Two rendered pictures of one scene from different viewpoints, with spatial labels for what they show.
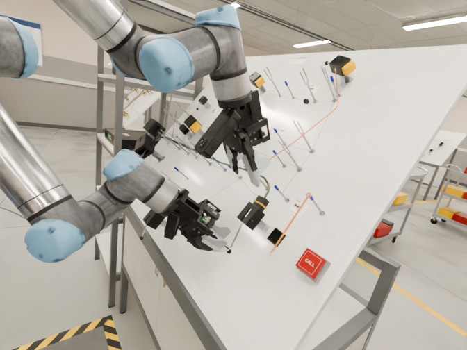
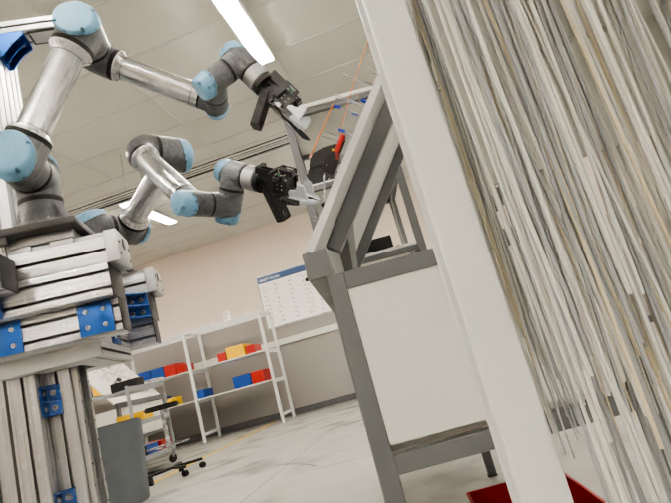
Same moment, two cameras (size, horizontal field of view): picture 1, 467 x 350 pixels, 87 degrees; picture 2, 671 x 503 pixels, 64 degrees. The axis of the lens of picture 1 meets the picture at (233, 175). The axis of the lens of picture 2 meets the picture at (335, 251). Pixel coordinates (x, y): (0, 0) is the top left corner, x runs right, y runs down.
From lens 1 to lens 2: 1.34 m
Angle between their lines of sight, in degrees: 48
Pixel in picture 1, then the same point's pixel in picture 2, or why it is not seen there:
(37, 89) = (336, 345)
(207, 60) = (220, 69)
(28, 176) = (170, 178)
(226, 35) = (230, 54)
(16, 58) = (178, 151)
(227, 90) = (248, 79)
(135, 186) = (229, 173)
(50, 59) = not seen: hidden behind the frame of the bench
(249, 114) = (277, 87)
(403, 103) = not seen: outside the picture
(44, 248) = (176, 204)
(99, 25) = (185, 94)
